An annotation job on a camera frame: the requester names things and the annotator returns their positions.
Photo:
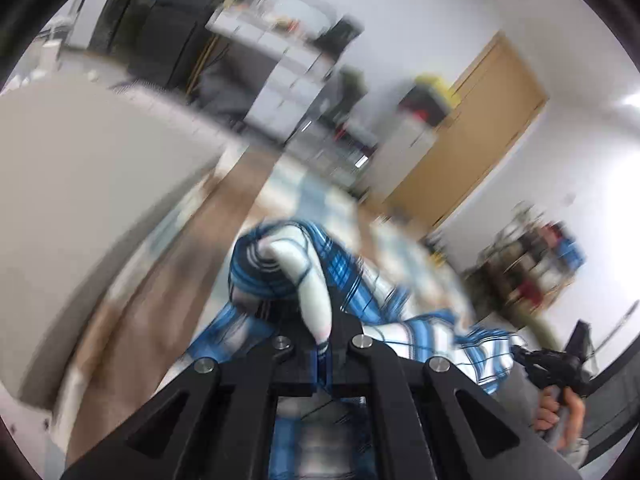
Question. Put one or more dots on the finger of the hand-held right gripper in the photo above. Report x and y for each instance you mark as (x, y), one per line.
(532, 361)

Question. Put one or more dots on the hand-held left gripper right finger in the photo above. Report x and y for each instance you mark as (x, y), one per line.
(350, 360)

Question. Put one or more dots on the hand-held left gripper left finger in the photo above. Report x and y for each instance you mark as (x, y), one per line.
(300, 365)

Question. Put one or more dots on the blue plaid shirt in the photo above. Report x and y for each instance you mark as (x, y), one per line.
(350, 270)

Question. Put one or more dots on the person's right forearm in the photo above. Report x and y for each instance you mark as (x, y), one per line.
(577, 447)

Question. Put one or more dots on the person's right hand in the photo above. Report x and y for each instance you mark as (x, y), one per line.
(572, 425)

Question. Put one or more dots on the grey metal pole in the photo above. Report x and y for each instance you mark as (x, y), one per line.
(620, 322)

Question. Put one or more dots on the shoe rack with shoes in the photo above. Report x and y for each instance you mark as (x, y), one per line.
(535, 260)

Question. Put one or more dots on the checked bed sheet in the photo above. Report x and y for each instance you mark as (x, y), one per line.
(165, 320)

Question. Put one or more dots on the silver suitcase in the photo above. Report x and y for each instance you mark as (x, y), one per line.
(325, 162)

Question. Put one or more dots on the white cabinet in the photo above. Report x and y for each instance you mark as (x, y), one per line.
(400, 155)

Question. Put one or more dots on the black box with red print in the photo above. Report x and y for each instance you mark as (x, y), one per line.
(350, 135)

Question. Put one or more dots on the wooden door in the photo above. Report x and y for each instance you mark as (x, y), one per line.
(475, 125)

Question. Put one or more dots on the stack of black shoe boxes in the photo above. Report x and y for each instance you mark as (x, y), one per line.
(417, 105)

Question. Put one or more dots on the dark wrapped flower bouquet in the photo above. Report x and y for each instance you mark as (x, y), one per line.
(350, 87)

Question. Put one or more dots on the white desk with drawers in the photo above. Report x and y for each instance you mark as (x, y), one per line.
(285, 80)

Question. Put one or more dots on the yellow shoe box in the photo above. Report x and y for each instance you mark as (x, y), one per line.
(437, 87)

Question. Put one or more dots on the dark grey bag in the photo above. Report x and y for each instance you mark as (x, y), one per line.
(230, 85)

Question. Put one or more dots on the black box on desk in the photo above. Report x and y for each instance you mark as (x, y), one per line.
(342, 35)

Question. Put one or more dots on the oval desk mirror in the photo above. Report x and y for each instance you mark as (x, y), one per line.
(295, 10)

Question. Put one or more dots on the black refrigerator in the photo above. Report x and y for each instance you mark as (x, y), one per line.
(170, 35)

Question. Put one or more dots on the white wall switch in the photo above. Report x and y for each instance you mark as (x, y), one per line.
(570, 199)

